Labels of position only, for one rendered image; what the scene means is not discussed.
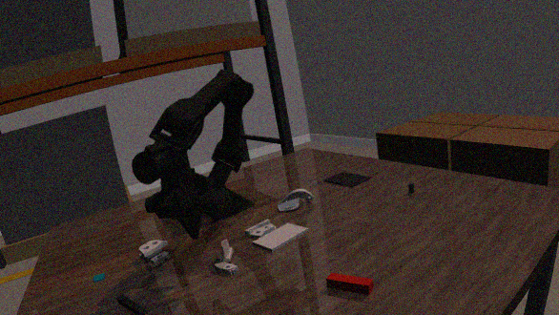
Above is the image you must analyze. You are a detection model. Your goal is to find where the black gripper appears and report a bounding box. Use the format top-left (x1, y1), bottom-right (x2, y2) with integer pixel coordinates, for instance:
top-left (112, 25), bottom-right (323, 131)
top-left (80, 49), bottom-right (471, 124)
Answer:
top-left (144, 166), bottom-right (231, 240)

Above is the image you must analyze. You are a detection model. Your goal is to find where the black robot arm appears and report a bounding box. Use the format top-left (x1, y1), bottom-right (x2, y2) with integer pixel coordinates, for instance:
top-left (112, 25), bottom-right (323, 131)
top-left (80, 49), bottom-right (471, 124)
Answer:
top-left (132, 70), bottom-right (254, 220)

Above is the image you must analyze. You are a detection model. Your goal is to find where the red rectangular block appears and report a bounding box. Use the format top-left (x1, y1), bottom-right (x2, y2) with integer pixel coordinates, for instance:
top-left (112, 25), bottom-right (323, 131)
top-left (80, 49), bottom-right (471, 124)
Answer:
top-left (326, 273), bottom-right (374, 295)

